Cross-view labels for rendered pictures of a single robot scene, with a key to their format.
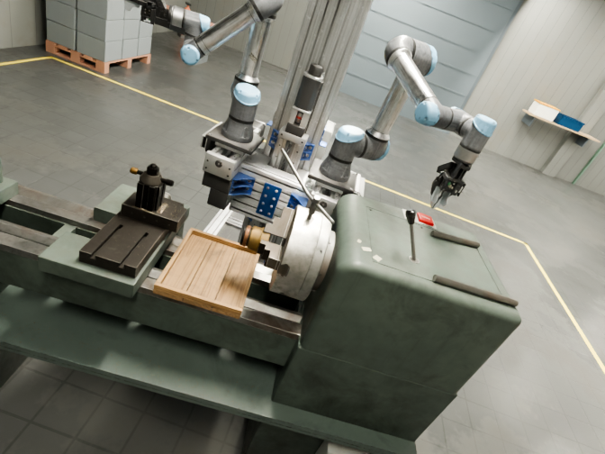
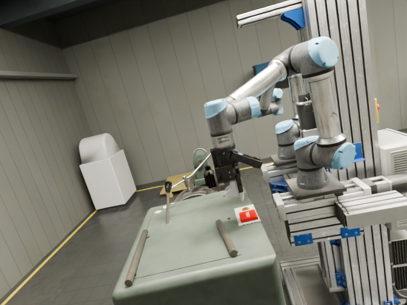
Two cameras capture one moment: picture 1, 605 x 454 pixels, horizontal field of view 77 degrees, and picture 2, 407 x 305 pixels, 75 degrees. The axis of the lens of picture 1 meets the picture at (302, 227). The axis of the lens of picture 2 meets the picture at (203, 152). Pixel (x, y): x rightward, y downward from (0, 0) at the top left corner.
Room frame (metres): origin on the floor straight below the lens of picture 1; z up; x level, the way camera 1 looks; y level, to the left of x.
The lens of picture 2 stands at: (1.42, -1.30, 1.74)
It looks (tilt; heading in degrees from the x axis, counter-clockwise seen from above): 13 degrees down; 99
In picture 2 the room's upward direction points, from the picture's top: 14 degrees counter-clockwise
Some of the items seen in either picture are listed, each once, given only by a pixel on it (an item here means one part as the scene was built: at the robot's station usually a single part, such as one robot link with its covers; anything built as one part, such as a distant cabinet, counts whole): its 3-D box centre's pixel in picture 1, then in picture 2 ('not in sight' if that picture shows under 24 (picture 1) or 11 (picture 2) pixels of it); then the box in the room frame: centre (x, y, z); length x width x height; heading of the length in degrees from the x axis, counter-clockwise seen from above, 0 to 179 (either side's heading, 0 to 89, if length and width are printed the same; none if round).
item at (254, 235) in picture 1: (255, 238); not in sight; (1.09, 0.14, 1.08); 0.09 x 0.09 x 0.09; 7
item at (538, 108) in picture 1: (543, 110); not in sight; (9.29, -3.91, 1.26); 0.48 x 0.40 x 0.27; 91
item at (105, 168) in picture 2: not in sight; (107, 169); (-1.22, 3.32, 0.69); 0.70 x 0.59 x 1.38; 91
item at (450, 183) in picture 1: (454, 176); (226, 163); (1.35, -0.43, 1.47); 0.09 x 0.08 x 0.12; 6
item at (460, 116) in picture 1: (456, 121); (239, 110); (1.43, -0.36, 1.63); 0.11 x 0.11 x 0.08; 33
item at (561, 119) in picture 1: (567, 122); not in sight; (9.30, -4.49, 1.22); 0.51 x 0.38 x 0.20; 91
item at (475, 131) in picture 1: (477, 132); (218, 117); (1.36, -0.43, 1.63); 0.09 x 0.08 x 0.11; 33
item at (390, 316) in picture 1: (397, 286); (206, 266); (1.17, -0.41, 1.06); 0.59 x 0.48 x 0.39; 96
